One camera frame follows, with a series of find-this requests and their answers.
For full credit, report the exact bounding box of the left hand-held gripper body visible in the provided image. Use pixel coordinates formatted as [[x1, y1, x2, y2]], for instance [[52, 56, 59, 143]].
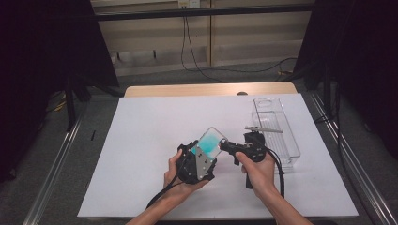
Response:
[[176, 142, 219, 186]]

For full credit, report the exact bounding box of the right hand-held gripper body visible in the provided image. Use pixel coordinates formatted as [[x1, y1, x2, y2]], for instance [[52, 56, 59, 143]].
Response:
[[242, 125, 285, 190]]

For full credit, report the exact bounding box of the pink and blue phone case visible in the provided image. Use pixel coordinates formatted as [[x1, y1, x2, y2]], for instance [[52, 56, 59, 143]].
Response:
[[191, 126, 229, 163]]

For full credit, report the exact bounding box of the person's left hand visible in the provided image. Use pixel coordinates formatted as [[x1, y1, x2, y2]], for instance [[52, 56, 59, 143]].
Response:
[[162, 149, 210, 204]]

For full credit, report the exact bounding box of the person's right hand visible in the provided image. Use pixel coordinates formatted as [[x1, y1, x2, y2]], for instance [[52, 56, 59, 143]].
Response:
[[235, 151, 280, 202]]

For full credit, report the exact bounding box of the clear plastic storage box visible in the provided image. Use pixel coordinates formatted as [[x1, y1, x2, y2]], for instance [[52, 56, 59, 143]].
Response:
[[252, 97, 302, 174]]

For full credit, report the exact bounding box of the white board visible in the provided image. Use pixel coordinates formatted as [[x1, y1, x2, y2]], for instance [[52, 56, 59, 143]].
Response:
[[77, 93, 360, 219]]

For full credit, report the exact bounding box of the wooden table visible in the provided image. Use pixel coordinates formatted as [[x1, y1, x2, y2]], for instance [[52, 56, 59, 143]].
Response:
[[124, 82, 299, 98]]

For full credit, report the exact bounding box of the black stand pole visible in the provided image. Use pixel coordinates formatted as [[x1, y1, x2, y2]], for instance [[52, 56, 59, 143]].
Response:
[[64, 71, 79, 132]]

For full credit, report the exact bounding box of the black horizontal bar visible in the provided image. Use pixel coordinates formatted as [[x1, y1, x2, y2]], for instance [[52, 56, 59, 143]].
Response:
[[92, 3, 315, 23]]

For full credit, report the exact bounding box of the black curtain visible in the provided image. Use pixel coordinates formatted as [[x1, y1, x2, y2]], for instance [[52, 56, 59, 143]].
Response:
[[0, 0, 120, 182], [292, 0, 398, 160]]

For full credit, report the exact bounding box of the right hand-held gripper cable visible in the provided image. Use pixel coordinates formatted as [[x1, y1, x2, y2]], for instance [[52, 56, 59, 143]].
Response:
[[265, 146, 286, 200]]

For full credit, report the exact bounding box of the hand-held gripper cable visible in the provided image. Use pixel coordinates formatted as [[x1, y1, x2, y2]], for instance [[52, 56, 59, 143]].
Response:
[[145, 174, 186, 210], [265, 146, 286, 200]]

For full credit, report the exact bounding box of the left hand-held gripper cable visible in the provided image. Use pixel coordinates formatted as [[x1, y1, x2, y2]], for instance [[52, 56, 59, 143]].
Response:
[[145, 174, 186, 210]]

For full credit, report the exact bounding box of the black floor cable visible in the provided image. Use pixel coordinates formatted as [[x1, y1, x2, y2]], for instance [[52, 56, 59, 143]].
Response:
[[200, 56, 299, 74]]

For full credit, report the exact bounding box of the aluminium floor rail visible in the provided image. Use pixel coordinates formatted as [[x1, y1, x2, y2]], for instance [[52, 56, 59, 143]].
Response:
[[308, 92, 398, 225], [23, 106, 90, 225]]

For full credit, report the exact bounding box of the black hanging cable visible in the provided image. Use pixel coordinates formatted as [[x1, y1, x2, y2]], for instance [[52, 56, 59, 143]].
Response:
[[180, 15, 226, 83]]

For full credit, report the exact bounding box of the white wall socket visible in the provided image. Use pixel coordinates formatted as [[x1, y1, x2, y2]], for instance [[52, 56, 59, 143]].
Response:
[[177, 0, 201, 9]]

